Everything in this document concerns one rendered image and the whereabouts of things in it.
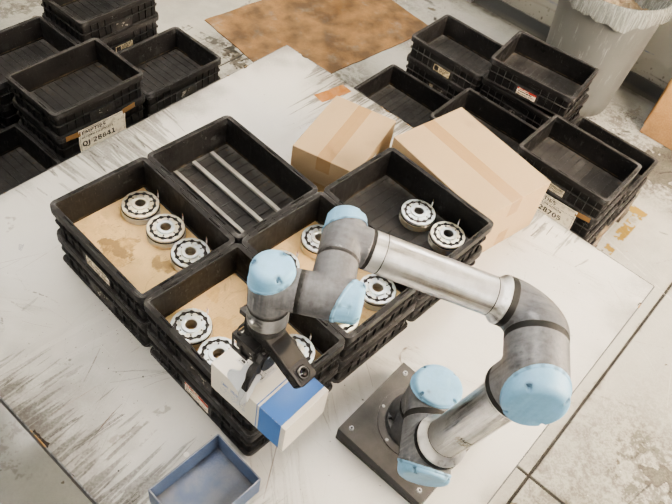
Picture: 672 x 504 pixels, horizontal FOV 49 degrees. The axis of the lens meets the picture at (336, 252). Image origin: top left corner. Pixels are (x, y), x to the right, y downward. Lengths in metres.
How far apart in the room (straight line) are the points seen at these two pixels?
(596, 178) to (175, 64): 1.83
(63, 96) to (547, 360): 2.24
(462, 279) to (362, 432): 0.65
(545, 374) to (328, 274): 0.40
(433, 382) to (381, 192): 0.75
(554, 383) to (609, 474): 1.66
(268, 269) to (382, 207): 1.05
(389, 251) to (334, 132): 1.11
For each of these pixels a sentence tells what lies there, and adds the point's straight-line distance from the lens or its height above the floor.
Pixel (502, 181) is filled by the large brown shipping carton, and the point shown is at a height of 0.90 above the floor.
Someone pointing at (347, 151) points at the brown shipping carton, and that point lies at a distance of 2.29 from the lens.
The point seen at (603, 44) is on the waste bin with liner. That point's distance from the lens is 3.94.
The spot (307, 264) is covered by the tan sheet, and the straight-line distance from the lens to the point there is 2.00.
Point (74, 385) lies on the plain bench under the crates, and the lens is 1.96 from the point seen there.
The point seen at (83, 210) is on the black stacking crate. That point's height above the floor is 0.86.
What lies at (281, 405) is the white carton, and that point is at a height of 1.13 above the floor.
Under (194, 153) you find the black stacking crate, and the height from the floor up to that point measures 0.86.
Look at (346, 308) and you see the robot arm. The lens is 1.18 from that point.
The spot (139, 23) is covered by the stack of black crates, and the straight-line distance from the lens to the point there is 3.43.
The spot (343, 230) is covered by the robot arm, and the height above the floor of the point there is 1.45.
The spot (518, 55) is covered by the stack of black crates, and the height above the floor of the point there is 0.50.
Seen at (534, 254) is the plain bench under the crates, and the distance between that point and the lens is 2.39.
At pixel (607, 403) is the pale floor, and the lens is 3.07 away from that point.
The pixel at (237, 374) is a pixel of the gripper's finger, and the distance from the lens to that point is 1.40.
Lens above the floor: 2.38
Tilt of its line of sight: 49 degrees down
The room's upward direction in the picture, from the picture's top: 12 degrees clockwise
